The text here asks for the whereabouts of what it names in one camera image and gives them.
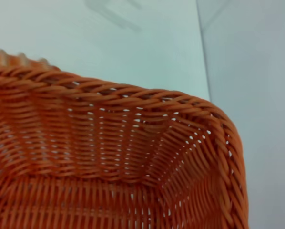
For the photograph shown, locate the orange striped bread toy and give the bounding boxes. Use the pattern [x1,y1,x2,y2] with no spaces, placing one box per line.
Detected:
[0,49,61,72]

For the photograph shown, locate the orange woven wicker basket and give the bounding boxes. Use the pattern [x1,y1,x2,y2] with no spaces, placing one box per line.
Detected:
[0,64,249,229]

